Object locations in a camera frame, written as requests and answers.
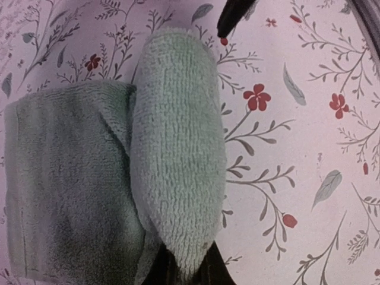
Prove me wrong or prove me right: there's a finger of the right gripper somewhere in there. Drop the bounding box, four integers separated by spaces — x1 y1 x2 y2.
217 0 256 38

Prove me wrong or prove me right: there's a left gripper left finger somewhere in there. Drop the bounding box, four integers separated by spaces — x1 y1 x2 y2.
142 243 178 285

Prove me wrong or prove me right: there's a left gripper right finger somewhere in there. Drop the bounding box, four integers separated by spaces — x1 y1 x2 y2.
192 242 236 285

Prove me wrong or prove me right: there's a green towel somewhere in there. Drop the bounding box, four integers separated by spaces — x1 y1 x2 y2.
4 28 227 284

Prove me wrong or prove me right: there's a floral tablecloth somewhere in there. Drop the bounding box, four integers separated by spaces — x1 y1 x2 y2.
1 1 379 284

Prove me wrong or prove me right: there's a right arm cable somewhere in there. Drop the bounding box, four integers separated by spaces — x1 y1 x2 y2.
349 0 380 72

